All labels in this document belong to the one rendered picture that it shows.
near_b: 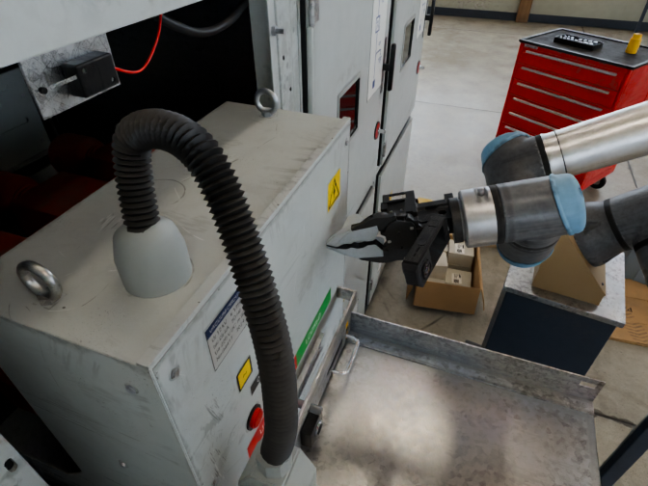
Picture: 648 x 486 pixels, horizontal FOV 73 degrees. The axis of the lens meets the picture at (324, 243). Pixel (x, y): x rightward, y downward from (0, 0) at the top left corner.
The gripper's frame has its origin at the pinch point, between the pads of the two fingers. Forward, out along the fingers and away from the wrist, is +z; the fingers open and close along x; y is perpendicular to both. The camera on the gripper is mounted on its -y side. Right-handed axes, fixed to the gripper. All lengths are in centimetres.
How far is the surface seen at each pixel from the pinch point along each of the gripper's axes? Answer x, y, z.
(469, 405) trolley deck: -43.8, -3.1, -18.1
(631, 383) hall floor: -151, 67, -91
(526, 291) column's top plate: -60, 42, -41
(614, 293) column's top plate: -66, 43, -65
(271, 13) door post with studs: 31.8, 19.3, 3.4
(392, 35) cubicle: 5, 96, -13
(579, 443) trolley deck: -49, -9, -37
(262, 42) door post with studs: 27.7, 21.1, 6.7
